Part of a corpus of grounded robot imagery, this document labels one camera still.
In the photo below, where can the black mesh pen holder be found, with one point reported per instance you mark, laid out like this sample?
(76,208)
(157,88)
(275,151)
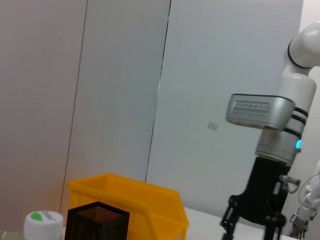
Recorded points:
(75,230)

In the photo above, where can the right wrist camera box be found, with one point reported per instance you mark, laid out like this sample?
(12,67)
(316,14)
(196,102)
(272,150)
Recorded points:
(272,112)

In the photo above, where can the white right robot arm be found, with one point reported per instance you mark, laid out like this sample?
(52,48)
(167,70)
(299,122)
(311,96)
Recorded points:
(295,85)

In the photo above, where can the small white wall sticker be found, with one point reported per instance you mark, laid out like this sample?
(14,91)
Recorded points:
(212,126)

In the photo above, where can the yellow plastic bin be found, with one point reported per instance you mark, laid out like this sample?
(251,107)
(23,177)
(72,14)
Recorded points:
(112,190)

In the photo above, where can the green label water bottle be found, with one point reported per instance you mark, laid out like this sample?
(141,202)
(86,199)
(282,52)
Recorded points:
(42,225)

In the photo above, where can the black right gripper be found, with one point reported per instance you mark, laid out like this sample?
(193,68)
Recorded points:
(265,195)

